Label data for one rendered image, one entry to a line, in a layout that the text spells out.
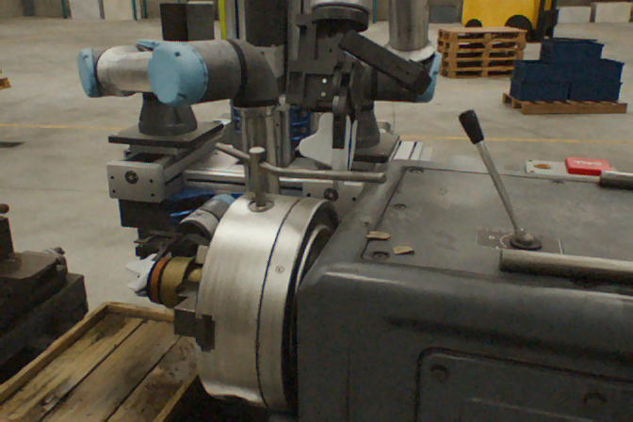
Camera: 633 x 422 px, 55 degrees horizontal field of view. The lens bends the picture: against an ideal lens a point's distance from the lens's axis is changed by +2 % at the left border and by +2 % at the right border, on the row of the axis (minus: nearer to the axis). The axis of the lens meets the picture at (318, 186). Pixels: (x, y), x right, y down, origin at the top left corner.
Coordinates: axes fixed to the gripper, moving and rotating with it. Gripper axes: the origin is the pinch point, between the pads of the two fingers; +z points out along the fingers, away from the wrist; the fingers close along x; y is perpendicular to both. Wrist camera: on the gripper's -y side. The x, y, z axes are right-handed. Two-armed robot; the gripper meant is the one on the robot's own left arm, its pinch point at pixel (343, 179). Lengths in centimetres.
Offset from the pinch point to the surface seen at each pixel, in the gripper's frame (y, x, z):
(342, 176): -0.8, 4.1, -0.4
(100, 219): 228, -279, 42
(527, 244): -21.9, -0.1, 5.6
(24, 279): 63, -22, 23
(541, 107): -77, -680, -100
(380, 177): -5.8, 7.5, -0.6
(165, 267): 30.4, -13.2, 16.2
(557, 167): -27.7, -31.1, -4.7
